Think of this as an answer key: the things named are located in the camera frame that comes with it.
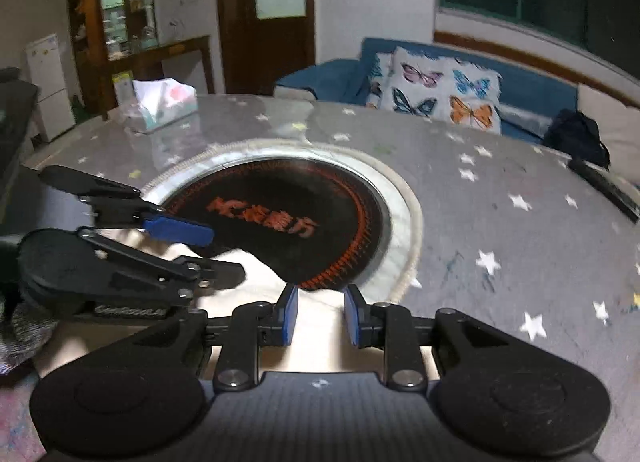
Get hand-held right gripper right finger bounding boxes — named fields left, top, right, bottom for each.
left=344, top=283, right=507, bottom=391

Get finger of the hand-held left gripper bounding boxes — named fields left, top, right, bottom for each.
left=39, top=165, right=215, bottom=247
left=77, top=227, right=247, bottom=294

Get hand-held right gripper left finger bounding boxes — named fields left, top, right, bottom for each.
left=131, top=283, right=300, bottom=391

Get cream cloth garment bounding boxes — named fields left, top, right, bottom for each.
left=32, top=227, right=441, bottom=383

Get person's left forearm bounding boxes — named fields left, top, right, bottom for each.
left=0, top=299, right=57, bottom=375

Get black round induction cooktop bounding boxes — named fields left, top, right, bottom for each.
left=159, top=157, right=392, bottom=291

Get pink white tissue box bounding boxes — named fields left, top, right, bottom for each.
left=131, top=78, right=198, bottom=133

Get dark furniture piece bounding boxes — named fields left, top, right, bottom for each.
left=0, top=67, right=40, bottom=213

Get green white box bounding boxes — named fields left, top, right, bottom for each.
left=112, top=70, right=135, bottom=103

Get grey star-print tablecloth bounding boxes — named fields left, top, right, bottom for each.
left=0, top=92, right=640, bottom=462

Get wooden console table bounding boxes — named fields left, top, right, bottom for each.
left=107, top=35, right=216, bottom=108

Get white refrigerator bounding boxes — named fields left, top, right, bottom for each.
left=25, top=33, right=77, bottom=143

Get brown wooden door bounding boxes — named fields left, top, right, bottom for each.
left=215, top=0, right=317, bottom=96

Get blue sofa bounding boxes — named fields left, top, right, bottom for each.
left=272, top=37, right=640, bottom=153

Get wooden display cabinet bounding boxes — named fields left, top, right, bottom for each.
left=67, top=0, right=161, bottom=118

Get large butterfly print pillow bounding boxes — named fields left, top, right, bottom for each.
left=377, top=46, right=502, bottom=135

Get small butterfly print pillow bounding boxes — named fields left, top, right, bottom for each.
left=365, top=52, right=393, bottom=109

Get black remote control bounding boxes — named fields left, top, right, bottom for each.
left=567, top=158, right=640, bottom=222

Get black backpack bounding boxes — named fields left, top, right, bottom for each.
left=542, top=108, right=611, bottom=168

